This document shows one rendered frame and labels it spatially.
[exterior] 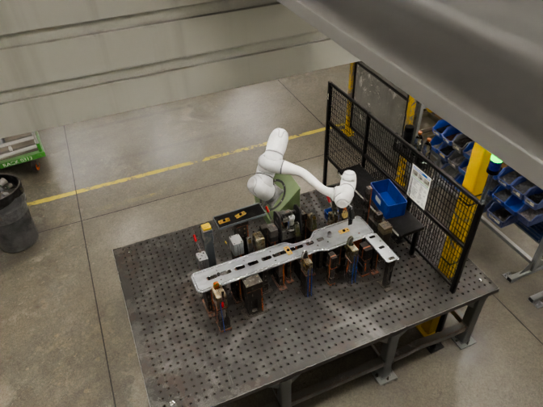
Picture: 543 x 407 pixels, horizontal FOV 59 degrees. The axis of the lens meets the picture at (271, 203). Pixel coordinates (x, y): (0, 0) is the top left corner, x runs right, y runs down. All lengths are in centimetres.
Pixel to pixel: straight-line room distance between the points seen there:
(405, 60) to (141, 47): 27
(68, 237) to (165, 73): 510
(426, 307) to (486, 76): 347
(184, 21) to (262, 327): 308
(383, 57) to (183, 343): 326
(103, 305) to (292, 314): 195
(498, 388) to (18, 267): 445
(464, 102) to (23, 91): 35
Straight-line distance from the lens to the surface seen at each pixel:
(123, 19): 43
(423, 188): 362
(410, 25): 24
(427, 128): 573
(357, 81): 613
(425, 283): 379
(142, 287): 379
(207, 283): 331
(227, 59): 46
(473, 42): 23
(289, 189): 398
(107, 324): 457
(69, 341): 458
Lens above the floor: 349
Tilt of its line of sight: 40 degrees down
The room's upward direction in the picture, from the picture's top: 2 degrees counter-clockwise
